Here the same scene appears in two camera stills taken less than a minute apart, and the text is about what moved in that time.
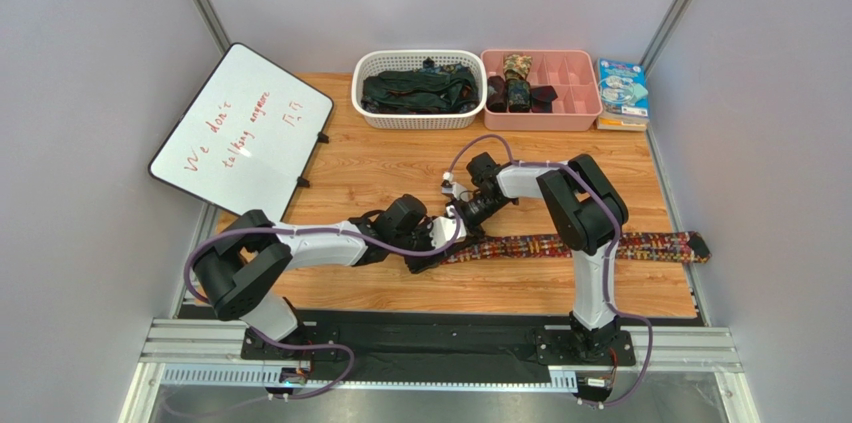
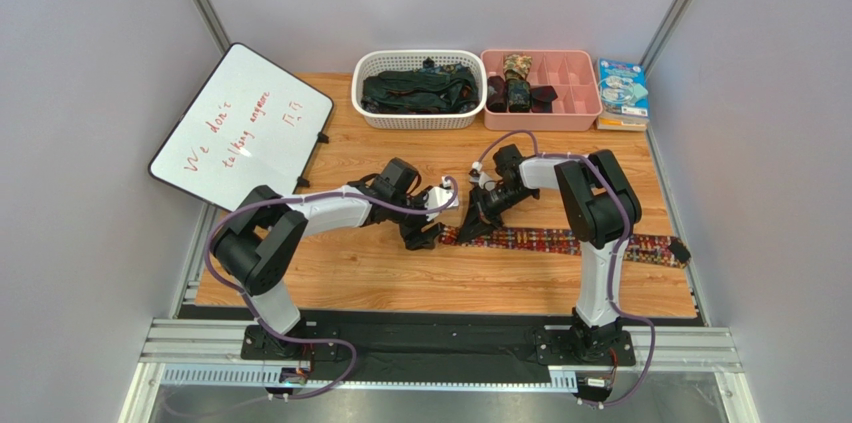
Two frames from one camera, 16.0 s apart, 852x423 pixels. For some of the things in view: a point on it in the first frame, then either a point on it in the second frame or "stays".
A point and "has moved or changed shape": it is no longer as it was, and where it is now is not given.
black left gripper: (426, 252) -> (413, 226)
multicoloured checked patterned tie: (659, 247) has moved or changed shape
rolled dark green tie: (518, 96) stays
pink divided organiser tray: (573, 74) stays
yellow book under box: (622, 123) stays
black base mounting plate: (385, 346) stays
